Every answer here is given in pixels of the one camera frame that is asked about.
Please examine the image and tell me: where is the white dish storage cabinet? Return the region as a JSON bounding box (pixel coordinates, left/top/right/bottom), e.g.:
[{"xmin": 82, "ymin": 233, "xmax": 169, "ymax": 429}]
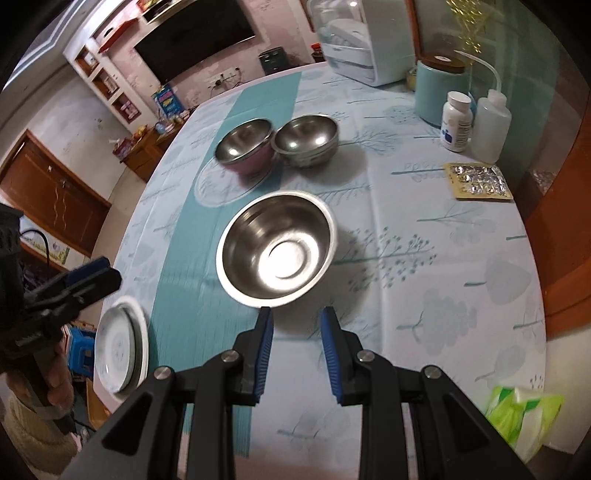
[{"xmin": 307, "ymin": 0, "xmax": 416, "ymax": 88}]

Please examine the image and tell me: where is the teal canister with wooden lid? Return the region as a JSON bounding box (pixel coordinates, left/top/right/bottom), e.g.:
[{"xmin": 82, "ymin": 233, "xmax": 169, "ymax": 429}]
[{"xmin": 414, "ymin": 54, "xmax": 467, "ymax": 130}]

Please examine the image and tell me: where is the blue printed package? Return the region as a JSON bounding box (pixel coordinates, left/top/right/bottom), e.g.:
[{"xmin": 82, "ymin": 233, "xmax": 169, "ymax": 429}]
[{"xmin": 152, "ymin": 84, "xmax": 184, "ymax": 118}]

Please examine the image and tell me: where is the brown wooden door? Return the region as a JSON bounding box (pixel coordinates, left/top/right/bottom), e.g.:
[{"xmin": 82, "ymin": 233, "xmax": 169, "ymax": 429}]
[{"xmin": 0, "ymin": 129, "xmax": 112, "ymax": 257}]

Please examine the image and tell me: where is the pink steel bowl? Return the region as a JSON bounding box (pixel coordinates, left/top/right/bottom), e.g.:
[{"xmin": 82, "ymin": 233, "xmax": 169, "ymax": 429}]
[{"xmin": 216, "ymin": 119, "xmax": 277, "ymax": 176}]

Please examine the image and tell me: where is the person's left forearm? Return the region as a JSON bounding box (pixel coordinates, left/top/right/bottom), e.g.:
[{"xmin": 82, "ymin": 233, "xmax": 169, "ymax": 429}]
[{"xmin": 0, "ymin": 374, "xmax": 81, "ymax": 462}]

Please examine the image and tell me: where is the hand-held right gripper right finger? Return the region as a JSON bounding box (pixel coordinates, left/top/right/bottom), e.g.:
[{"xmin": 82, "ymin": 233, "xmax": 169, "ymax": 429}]
[{"xmin": 320, "ymin": 305, "xmax": 536, "ymax": 480}]

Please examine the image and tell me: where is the large steel bowl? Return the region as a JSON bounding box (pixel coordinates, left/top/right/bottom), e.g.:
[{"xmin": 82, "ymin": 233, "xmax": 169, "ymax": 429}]
[{"xmin": 216, "ymin": 191, "xmax": 339, "ymax": 309}]

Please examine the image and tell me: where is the black wall television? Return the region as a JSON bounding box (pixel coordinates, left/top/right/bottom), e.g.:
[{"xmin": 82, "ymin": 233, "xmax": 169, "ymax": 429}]
[{"xmin": 134, "ymin": 0, "xmax": 256, "ymax": 84}]

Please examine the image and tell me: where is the green wet wipes packet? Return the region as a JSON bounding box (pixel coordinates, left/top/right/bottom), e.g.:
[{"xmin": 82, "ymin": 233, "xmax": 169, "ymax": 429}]
[{"xmin": 485, "ymin": 385, "xmax": 565, "ymax": 462}]

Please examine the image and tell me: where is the teal table runner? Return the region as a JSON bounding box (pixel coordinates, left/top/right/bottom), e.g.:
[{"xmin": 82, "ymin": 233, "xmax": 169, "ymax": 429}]
[{"xmin": 147, "ymin": 69, "xmax": 303, "ymax": 462}]

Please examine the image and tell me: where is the small steel bowl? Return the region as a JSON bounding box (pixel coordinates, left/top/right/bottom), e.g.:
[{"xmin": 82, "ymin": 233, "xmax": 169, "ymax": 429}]
[{"xmin": 271, "ymin": 115, "xmax": 340, "ymax": 168}]

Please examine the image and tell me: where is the foil blister pack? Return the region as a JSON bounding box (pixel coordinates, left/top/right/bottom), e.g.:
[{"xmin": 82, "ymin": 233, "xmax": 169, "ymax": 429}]
[{"xmin": 444, "ymin": 161, "xmax": 514, "ymax": 201}]

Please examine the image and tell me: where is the white pill bottle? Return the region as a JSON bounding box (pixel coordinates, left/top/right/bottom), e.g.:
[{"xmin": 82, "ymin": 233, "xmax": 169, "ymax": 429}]
[{"xmin": 440, "ymin": 91, "xmax": 474, "ymax": 153}]

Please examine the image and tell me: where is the blue plastic crate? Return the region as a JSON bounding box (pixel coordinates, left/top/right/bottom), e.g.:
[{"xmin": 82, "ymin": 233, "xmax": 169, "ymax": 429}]
[{"xmin": 69, "ymin": 323, "xmax": 98, "ymax": 379}]

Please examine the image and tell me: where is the translucent squeeze bottle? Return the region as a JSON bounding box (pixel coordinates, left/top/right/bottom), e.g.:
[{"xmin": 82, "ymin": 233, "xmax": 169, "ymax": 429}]
[{"xmin": 455, "ymin": 51, "xmax": 513, "ymax": 164}]

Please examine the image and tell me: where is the dark green air fryer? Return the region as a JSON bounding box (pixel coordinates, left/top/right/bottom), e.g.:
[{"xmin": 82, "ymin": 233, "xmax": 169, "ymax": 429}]
[{"xmin": 257, "ymin": 46, "xmax": 287, "ymax": 77}]

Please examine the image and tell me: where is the wooden television cabinet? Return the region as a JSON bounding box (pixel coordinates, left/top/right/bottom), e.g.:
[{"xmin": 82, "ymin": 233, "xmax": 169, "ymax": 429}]
[{"xmin": 124, "ymin": 108, "xmax": 199, "ymax": 183}]

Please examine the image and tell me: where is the large white plate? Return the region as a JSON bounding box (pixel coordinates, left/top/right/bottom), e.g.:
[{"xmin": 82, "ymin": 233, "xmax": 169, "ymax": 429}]
[{"xmin": 111, "ymin": 295, "xmax": 149, "ymax": 394}]

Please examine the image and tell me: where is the white wall socket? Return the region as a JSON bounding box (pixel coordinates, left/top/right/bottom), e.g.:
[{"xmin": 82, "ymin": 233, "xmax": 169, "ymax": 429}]
[{"xmin": 208, "ymin": 68, "xmax": 243, "ymax": 89}]

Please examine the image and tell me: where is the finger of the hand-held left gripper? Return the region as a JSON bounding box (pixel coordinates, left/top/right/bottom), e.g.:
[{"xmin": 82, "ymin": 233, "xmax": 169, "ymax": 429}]
[
  {"xmin": 14, "ymin": 270, "xmax": 123, "ymax": 349},
  {"xmin": 25, "ymin": 258, "xmax": 112, "ymax": 305}
]

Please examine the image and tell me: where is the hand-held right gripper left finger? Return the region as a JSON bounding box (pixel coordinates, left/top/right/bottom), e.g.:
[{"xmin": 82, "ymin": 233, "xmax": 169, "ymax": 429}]
[{"xmin": 60, "ymin": 305, "xmax": 275, "ymax": 480}]

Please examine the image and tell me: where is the red wall shelf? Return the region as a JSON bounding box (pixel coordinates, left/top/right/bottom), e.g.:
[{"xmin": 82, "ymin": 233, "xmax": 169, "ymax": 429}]
[{"xmin": 97, "ymin": 18, "xmax": 139, "ymax": 51}]

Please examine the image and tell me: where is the white wall shelf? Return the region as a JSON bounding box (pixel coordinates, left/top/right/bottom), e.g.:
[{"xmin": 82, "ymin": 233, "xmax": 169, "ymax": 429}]
[{"xmin": 141, "ymin": 0, "xmax": 185, "ymax": 24}]

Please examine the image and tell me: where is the wooden sliding door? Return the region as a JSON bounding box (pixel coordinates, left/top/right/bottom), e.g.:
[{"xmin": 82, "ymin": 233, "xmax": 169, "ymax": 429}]
[{"xmin": 522, "ymin": 134, "xmax": 591, "ymax": 337}]

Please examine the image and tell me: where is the wall poster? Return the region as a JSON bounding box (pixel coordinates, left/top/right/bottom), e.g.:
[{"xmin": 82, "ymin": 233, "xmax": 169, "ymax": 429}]
[{"xmin": 21, "ymin": 228, "xmax": 70, "ymax": 266}]

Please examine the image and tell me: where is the person's left hand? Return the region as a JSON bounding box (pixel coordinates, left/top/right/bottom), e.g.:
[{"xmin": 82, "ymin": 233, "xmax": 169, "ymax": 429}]
[{"xmin": 44, "ymin": 344, "xmax": 75, "ymax": 411}]

